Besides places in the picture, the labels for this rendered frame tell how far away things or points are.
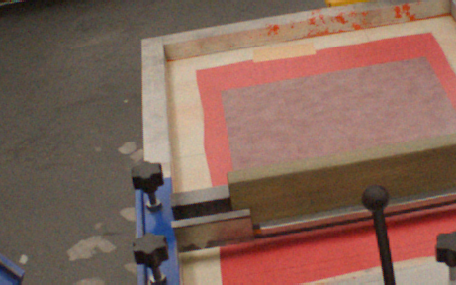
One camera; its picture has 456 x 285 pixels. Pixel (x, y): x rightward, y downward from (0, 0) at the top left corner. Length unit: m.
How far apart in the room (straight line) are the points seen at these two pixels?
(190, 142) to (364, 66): 0.33
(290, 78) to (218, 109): 0.14
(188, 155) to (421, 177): 0.39
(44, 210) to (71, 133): 0.47
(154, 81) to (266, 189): 0.47
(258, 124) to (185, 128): 0.11
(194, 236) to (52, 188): 2.13
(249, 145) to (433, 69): 0.34
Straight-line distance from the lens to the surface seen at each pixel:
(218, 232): 1.30
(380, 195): 1.04
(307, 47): 1.81
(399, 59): 1.74
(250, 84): 1.71
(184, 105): 1.69
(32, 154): 3.64
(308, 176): 1.29
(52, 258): 3.09
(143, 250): 1.19
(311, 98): 1.65
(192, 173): 1.51
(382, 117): 1.58
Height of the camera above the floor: 1.75
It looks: 29 degrees down
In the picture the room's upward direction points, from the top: 8 degrees counter-clockwise
